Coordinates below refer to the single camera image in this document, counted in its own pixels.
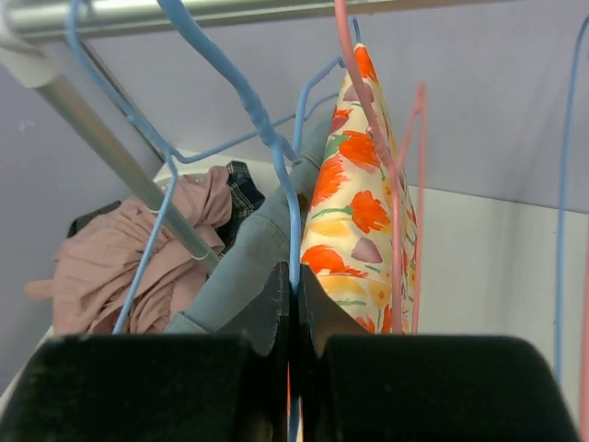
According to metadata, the navy plaid skirt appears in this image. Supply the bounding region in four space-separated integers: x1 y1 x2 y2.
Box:
216 161 265 257

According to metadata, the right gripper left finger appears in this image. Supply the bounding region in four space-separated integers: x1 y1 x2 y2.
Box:
216 262 290 357

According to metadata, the light blue denim skirt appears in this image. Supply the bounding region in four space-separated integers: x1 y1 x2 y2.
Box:
165 110 332 333

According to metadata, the pink wire hanger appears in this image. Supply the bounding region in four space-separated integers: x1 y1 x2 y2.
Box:
334 1 427 334
579 248 589 441

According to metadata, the pink pleated skirt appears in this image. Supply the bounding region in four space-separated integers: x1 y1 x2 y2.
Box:
25 166 232 334

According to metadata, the white perforated plastic basket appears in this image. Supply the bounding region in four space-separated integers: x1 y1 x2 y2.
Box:
153 173 206 193

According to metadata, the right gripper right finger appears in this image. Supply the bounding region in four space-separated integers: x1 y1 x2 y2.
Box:
298 265 369 359

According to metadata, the dark grey dotted skirt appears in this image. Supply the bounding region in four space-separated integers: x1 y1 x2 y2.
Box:
66 201 121 238

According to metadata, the orange floral skirt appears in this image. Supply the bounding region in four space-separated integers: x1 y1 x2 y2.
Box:
298 41 420 335

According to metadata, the white and silver clothes rack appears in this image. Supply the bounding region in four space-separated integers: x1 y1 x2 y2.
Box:
0 0 507 275

